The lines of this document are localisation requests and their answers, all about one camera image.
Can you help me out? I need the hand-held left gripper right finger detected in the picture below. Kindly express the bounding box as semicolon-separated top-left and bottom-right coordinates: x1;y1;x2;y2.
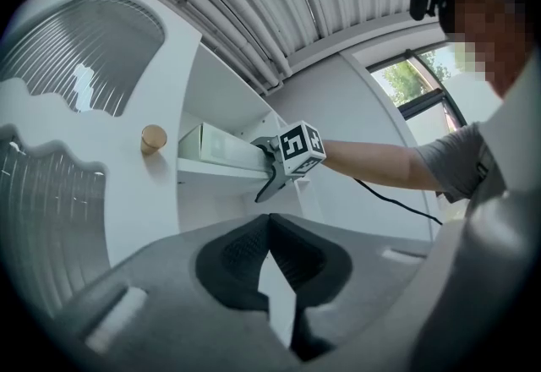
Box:
268;212;436;367

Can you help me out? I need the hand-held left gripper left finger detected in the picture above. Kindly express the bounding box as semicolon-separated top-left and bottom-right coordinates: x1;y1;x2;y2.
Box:
52;212;297;367

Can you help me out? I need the white box object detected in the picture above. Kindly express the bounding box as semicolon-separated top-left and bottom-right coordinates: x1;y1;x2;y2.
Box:
178;121;272;177

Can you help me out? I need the grey t-shirt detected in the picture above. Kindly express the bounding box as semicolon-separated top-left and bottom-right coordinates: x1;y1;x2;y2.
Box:
414;120;511;205

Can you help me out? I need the round wooden door knob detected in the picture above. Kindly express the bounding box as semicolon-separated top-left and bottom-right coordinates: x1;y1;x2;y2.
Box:
139;123;169;157

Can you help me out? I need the person's right forearm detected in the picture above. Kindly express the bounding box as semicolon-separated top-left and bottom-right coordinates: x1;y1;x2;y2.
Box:
320;137;441;194

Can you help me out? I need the white cabinet shelf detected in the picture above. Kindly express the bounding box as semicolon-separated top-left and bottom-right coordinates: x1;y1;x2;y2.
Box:
174;40;327;237

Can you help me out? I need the bundle of white ceiling pipes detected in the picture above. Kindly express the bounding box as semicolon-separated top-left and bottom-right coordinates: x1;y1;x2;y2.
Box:
63;0;295;97

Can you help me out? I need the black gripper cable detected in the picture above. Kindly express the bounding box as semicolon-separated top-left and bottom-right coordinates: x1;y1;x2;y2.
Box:
352;178;444;227

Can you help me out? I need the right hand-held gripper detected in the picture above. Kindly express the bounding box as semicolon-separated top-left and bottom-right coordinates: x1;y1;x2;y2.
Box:
250;120;328;204

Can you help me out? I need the person's head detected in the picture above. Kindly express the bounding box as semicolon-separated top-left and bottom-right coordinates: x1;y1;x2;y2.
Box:
437;0;536;103

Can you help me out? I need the dark framed window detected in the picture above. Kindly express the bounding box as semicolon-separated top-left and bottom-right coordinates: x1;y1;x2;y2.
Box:
366;43;481;144

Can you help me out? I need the white door with ribbed glass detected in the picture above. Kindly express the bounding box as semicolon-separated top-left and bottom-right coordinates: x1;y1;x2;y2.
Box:
0;0;205;323

